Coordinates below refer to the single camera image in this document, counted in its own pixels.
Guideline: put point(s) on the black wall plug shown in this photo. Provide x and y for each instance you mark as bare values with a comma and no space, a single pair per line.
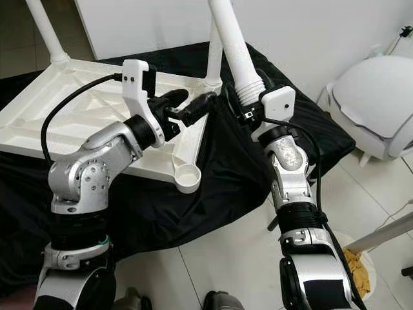
405,31

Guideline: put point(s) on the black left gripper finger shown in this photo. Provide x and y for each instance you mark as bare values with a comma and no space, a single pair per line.
197,110
171,98

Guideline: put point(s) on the grey left robot foot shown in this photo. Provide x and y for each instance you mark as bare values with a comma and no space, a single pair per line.
132,302

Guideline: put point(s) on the black metal table leg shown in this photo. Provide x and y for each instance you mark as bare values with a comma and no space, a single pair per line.
272,223

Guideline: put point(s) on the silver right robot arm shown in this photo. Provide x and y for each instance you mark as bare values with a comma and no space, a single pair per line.
287,161

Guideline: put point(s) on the grey robot foot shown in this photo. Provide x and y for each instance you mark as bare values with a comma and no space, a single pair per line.
132,302
222,302

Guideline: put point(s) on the black table cloth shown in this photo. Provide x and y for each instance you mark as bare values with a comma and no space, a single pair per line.
232,168

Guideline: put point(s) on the white plastic table top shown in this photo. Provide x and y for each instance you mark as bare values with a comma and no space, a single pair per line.
51,110

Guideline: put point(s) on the yellow crumpled cloth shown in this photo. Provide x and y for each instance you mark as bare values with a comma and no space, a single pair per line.
358,271

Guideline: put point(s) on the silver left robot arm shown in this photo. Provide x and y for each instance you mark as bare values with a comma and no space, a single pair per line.
84,177

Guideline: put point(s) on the grey right robot foot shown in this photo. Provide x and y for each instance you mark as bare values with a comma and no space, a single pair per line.
222,302

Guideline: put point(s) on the white door frame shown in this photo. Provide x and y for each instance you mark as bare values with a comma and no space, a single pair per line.
85,29

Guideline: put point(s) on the black metal stand leg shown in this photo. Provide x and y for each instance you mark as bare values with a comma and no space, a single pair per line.
408,271

